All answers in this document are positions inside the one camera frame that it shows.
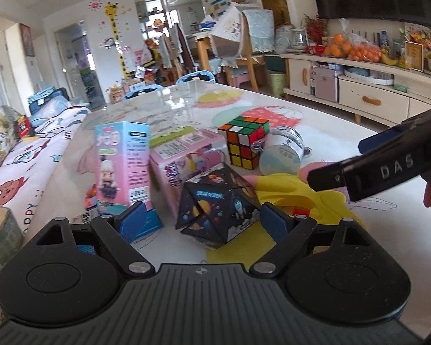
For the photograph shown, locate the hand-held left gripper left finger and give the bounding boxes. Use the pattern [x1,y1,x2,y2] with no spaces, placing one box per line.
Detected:
[35,201,156,278]

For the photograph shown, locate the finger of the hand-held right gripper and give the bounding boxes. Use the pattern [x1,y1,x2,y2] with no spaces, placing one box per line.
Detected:
[358,105,431,154]
[307,161,350,191]

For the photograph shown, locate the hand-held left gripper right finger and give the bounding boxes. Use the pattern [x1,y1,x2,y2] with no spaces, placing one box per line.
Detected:
[249,203,374,277]

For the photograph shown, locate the yellow cloth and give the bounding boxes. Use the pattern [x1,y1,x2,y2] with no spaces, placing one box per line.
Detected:
[206,170,367,264]

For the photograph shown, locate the white metal can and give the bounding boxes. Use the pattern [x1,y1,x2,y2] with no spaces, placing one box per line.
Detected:
[251,126,312,177]

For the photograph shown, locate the black space-print folding cube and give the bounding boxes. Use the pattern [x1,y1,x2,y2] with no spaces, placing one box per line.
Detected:
[175,163,263,250]

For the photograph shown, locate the blue and pink figure box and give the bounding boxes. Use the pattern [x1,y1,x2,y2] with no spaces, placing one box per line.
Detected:
[84,121,155,218]

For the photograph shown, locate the pink toy box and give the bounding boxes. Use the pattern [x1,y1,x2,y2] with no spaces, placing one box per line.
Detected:
[149,128,228,220]

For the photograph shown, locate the multicoloured puzzle cube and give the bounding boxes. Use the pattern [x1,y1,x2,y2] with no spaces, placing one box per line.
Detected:
[218,115,271,170]

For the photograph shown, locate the green and white box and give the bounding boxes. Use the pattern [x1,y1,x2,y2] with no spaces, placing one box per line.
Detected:
[149,131,187,148]

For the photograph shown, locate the green printed cardboard box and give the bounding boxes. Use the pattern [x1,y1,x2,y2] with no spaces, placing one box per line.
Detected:
[0,206,24,327]

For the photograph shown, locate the printed table cover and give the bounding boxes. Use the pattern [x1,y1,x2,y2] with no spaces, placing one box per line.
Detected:
[23,79,431,270]

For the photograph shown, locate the cream television cabinet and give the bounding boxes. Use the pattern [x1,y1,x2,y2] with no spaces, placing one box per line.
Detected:
[280,52,431,127]

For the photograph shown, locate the white round tray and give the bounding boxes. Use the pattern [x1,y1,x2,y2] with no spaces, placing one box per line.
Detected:
[344,66,396,86]

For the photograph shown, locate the pink case in cabinet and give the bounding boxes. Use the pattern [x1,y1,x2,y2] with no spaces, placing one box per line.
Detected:
[311,66,340,102]

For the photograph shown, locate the framed certificate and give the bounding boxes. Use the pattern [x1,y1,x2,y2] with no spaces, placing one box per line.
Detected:
[405,41,425,72]

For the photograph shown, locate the bag of oranges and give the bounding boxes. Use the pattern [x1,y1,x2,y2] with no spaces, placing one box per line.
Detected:
[324,32,382,62]

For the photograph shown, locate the green waste bin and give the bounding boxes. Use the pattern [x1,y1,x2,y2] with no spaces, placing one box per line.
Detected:
[268,72,287,97]

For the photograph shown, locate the sofa with cartoon cover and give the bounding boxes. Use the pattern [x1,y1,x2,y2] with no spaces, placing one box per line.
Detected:
[0,88,92,209]

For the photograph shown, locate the dark green storage box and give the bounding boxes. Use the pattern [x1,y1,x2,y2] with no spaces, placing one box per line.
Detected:
[265,55,286,73]

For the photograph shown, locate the small blue chair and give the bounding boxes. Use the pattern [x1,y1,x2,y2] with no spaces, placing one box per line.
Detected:
[124,84,163,100]
[176,72,216,85]

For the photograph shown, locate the glass kettle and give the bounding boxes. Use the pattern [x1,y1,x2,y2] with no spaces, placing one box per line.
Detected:
[291,27,309,51]

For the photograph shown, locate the pile of cartons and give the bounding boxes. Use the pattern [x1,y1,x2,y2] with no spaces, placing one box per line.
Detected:
[109,78,148,104]

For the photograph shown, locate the red berry branches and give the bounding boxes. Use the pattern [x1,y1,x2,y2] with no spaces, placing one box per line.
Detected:
[303,14,328,44]

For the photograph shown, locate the pink plastic stool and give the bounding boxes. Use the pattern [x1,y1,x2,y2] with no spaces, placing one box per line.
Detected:
[226,66,249,87]

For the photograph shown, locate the plastic drawer unit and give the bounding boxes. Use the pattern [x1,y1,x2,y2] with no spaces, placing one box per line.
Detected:
[81,66,103,107]

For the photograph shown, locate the red snack box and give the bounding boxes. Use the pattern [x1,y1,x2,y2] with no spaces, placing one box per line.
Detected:
[17,115,34,140]

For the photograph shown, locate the dark suitcase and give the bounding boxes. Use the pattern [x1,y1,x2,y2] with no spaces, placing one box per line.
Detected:
[28,87,72,117]

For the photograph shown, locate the floral sofa cushion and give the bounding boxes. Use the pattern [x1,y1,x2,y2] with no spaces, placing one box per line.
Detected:
[0,102,22,173]

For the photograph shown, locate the pink plastic bag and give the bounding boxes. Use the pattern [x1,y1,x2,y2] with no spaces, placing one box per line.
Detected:
[133,48,153,68]

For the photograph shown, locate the chair with blue cover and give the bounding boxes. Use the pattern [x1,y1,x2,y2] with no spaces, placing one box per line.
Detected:
[241,9,276,92]

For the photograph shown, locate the chair with white printed cover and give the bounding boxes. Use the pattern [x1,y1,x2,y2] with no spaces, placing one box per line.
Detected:
[211,4,249,59]

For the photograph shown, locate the giraffe height chart sticker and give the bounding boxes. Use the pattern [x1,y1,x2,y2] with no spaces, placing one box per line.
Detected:
[104,3,130,80]

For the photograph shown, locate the wooden dining table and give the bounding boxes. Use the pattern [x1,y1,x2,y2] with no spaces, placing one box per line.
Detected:
[192,30,266,92]

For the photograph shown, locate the black charger with cable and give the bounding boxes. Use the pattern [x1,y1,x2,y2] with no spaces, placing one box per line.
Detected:
[22,108,90,143]

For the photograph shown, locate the framed wall picture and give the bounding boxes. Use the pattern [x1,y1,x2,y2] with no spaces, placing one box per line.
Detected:
[20,23,36,57]

